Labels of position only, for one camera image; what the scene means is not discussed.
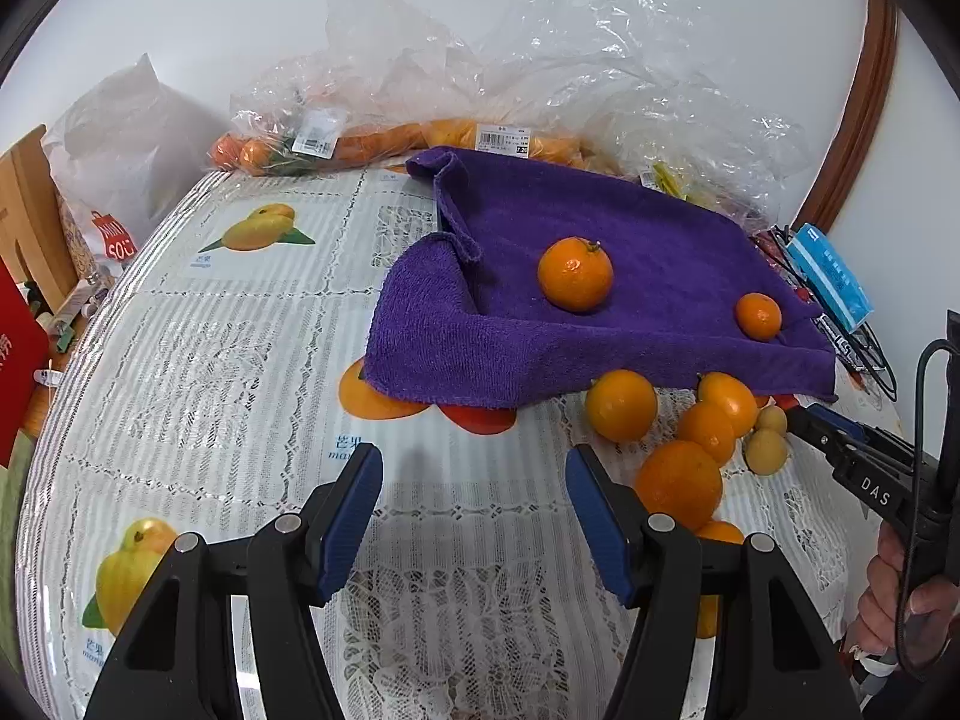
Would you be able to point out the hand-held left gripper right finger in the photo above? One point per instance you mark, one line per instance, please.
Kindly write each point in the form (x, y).
(596, 517)

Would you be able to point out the person's right hand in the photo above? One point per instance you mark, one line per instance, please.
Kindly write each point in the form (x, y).
(877, 585)

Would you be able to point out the white plastic bag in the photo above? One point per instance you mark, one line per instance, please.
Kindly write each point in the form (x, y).
(120, 142)

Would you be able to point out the wooden chair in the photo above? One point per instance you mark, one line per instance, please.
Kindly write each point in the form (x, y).
(30, 202)

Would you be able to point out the clear bag of small oranges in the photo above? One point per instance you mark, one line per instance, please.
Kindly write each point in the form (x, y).
(450, 90)

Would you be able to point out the small orange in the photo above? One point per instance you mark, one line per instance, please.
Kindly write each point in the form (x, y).
(758, 315)

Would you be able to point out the longan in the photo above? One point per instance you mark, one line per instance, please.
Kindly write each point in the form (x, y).
(766, 454)
(772, 420)

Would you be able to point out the clear bag of yellow fruit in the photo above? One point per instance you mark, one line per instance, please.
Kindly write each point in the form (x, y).
(690, 150)

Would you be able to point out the clear bag of stemmed oranges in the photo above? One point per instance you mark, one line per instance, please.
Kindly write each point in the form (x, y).
(277, 142)

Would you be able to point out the small white bottle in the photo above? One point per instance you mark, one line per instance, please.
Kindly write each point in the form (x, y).
(75, 304)

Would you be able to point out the purple towel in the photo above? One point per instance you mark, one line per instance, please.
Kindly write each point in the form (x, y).
(660, 240)

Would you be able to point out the large orange with stem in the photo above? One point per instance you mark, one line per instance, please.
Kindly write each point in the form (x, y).
(575, 274)

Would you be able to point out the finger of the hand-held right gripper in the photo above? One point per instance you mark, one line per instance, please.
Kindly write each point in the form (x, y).
(814, 431)
(840, 420)

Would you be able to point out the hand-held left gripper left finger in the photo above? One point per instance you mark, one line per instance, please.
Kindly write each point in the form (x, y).
(352, 517)

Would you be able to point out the red box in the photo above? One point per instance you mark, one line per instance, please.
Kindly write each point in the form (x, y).
(15, 367)

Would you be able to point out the brown wooden door frame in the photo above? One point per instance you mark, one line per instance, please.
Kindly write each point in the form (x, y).
(862, 90)

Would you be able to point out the blue tissue pack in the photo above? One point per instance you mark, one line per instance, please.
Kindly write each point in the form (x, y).
(832, 277)

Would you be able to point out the small red fruit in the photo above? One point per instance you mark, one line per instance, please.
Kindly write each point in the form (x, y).
(784, 401)

